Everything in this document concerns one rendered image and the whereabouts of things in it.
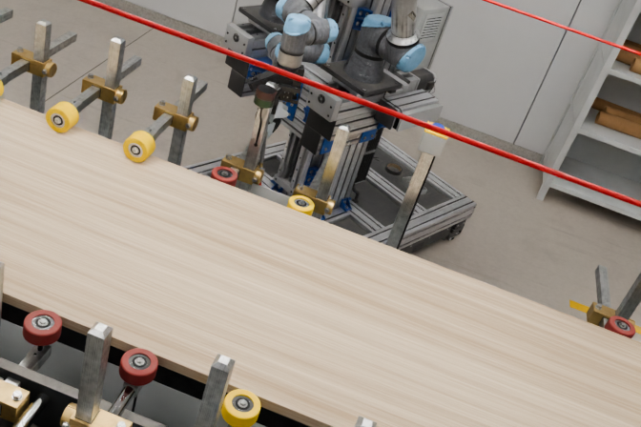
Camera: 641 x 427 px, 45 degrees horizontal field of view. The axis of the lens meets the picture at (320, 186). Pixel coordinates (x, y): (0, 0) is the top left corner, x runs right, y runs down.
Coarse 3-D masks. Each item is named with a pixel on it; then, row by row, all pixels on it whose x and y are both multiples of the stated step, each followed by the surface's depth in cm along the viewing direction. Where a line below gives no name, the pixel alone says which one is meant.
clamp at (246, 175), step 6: (234, 156) 253; (222, 162) 250; (228, 162) 249; (234, 162) 250; (240, 162) 251; (240, 168) 249; (246, 168) 249; (258, 168) 252; (240, 174) 250; (246, 174) 249; (252, 174) 249; (258, 174) 249; (240, 180) 251; (246, 180) 250; (252, 180) 250; (258, 180) 250
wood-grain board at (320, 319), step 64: (0, 128) 226; (0, 192) 203; (64, 192) 210; (128, 192) 217; (192, 192) 225; (0, 256) 184; (64, 256) 189; (128, 256) 195; (192, 256) 202; (256, 256) 209; (320, 256) 216; (384, 256) 224; (64, 320) 174; (128, 320) 178; (192, 320) 183; (256, 320) 189; (320, 320) 195; (384, 320) 201; (448, 320) 208; (512, 320) 216; (576, 320) 224; (256, 384) 172; (320, 384) 177; (384, 384) 183; (448, 384) 188; (512, 384) 194; (576, 384) 201; (640, 384) 208
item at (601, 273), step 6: (600, 270) 263; (606, 270) 264; (600, 276) 260; (606, 276) 261; (600, 282) 257; (606, 282) 258; (600, 288) 254; (606, 288) 255; (600, 294) 252; (606, 294) 252; (600, 300) 250; (606, 300) 249; (606, 318) 241; (600, 324) 241
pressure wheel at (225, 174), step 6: (216, 168) 238; (222, 168) 239; (228, 168) 240; (216, 174) 235; (222, 174) 236; (228, 174) 237; (234, 174) 237; (222, 180) 234; (228, 180) 234; (234, 180) 235; (234, 186) 237
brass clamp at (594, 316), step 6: (594, 306) 243; (606, 306) 245; (588, 312) 246; (594, 312) 241; (600, 312) 241; (606, 312) 242; (612, 312) 243; (588, 318) 243; (594, 318) 242; (600, 318) 242; (630, 318) 243; (594, 324) 243
